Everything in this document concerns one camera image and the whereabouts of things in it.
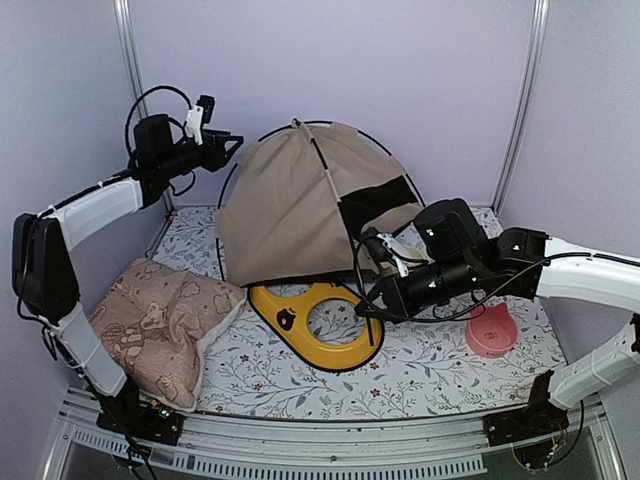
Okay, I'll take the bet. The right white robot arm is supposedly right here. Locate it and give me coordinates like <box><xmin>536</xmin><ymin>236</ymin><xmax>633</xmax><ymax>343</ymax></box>
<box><xmin>353</xmin><ymin>199</ymin><xmax>639</xmax><ymax>436</ymax></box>

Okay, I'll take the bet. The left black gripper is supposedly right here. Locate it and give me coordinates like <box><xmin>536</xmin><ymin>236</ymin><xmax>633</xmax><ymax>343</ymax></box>
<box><xmin>160</xmin><ymin>128</ymin><xmax>246</xmax><ymax>178</ymax></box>

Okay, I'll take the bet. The yellow double bowl holder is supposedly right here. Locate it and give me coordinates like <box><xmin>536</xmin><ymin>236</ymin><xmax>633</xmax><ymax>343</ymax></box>
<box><xmin>248</xmin><ymin>283</ymin><xmax>385</xmax><ymax>373</ymax></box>

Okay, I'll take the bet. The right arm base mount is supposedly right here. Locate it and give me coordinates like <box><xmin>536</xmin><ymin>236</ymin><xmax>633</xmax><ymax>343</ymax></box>
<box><xmin>482</xmin><ymin>370</ymin><xmax>569</xmax><ymax>470</ymax></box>

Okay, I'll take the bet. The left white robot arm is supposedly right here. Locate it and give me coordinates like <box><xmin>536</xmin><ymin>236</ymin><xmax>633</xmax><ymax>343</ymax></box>
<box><xmin>12</xmin><ymin>115</ymin><xmax>244</xmax><ymax>434</ymax></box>

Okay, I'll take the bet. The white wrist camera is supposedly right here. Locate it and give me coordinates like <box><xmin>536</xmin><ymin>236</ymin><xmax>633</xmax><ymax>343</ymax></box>
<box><xmin>184</xmin><ymin>95</ymin><xmax>215</xmax><ymax>145</ymax></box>
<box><xmin>360</xmin><ymin>227</ymin><xmax>420</xmax><ymax>278</ymax></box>

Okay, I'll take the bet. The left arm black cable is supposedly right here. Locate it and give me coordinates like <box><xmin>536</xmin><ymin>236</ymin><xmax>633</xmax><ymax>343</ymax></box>
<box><xmin>124</xmin><ymin>85</ymin><xmax>196</xmax><ymax>151</ymax></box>

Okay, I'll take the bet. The right aluminium frame post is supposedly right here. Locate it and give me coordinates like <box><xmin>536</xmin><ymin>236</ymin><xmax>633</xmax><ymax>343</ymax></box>
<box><xmin>491</xmin><ymin>0</ymin><xmax>550</xmax><ymax>217</ymax></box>

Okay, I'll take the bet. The brown patterned pet cushion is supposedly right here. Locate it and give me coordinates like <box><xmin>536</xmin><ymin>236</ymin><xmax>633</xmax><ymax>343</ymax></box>
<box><xmin>90</xmin><ymin>258</ymin><xmax>247</xmax><ymax>412</ymax></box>

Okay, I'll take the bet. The aluminium frame post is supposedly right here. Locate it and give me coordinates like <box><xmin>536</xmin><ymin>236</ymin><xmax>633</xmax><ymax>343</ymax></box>
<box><xmin>112</xmin><ymin>0</ymin><xmax>176</xmax><ymax>216</ymax></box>
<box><xmin>491</xmin><ymin>0</ymin><xmax>550</xmax><ymax>217</ymax></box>

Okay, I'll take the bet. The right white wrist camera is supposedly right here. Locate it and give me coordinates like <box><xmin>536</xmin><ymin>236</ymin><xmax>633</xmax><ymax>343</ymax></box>
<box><xmin>360</xmin><ymin>227</ymin><xmax>420</xmax><ymax>278</ymax></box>

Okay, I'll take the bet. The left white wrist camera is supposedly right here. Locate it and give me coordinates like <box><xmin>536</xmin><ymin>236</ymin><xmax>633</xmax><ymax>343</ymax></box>
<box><xmin>184</xmin><ymin>95</ymin><xmax>215</xmax><ymax>145</ymax></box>

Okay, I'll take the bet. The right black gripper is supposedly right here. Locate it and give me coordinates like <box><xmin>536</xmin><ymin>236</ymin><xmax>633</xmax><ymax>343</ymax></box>
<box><xmin>354</xmin><ymin>253</ymin><xmax>480</xmax><ymax>324</ymax></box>

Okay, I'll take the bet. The left aluminium frame post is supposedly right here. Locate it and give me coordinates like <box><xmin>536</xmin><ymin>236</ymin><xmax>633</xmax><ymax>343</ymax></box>
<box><xmin>112</xmin><ymin>0</ymin><xmax>176</xmax><ymax>216</ymax></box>

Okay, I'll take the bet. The cream small bowl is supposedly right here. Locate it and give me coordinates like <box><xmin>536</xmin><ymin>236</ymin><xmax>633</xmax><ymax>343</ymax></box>
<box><xmin>404</xmin><ymin>246</ymin><xmax>431</xmax><ymax>263</ymax></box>

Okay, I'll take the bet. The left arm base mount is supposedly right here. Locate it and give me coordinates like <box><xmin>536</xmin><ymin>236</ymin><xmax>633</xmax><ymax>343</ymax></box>
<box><xmin>93</xmin><ymin>378</ymin><xmax>184</xmax><ymax>446</ymax></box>

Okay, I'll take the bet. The beige fabric pet tent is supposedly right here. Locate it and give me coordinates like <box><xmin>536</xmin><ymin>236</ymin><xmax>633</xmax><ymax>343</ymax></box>
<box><xmin>215</xmin><ymin>119</ymin><xmax>426</xmax><ymax>289</ymax></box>

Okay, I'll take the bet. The pink cat-ear bowl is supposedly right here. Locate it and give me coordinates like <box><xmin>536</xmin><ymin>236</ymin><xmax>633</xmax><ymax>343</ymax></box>
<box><xmin>465</xmin><ymin>303</ymin><xmax>519</xmax><ymax>359</ymax></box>

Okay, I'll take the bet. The front aluminium table rail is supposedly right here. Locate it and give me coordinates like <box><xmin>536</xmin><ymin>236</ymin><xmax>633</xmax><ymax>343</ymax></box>
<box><xmin>39</xmin><ymin>388</ymin><xmax>635</xmax><ymax>479</ymax></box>

